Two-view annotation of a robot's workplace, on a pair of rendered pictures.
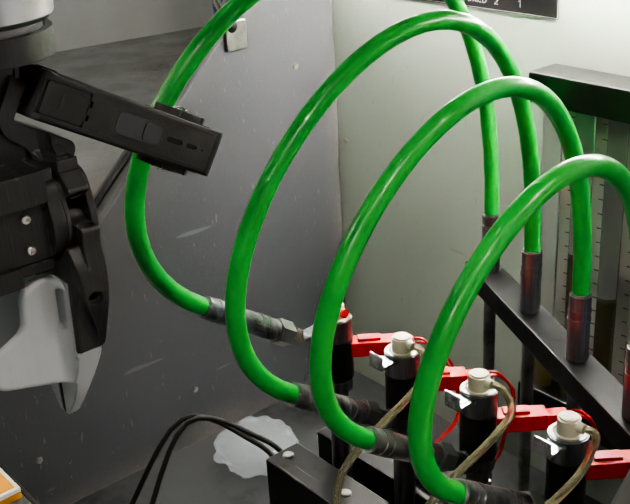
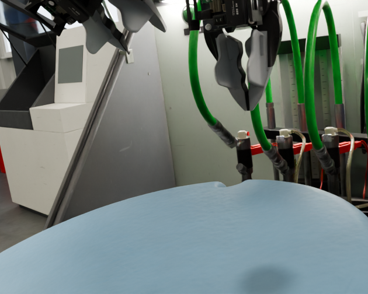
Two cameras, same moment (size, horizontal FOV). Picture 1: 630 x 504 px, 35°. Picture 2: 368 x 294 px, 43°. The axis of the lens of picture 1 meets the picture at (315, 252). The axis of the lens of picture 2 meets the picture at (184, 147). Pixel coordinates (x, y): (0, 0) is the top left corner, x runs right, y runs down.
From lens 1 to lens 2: 0.49 m
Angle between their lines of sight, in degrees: 25
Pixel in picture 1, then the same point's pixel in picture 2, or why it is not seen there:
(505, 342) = (267, 172)
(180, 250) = (121, 157)
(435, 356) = not seen: outside the picture
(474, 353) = not seen: hidden behind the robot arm
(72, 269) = (273, 19)
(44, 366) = (257, 74)
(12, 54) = not seen: outside the picture
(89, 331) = (271, 56)
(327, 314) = (311, 76)
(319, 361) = (312, 98)
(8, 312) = (225, 61)
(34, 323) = (256, 50)
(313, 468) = not seen: hidden behind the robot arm
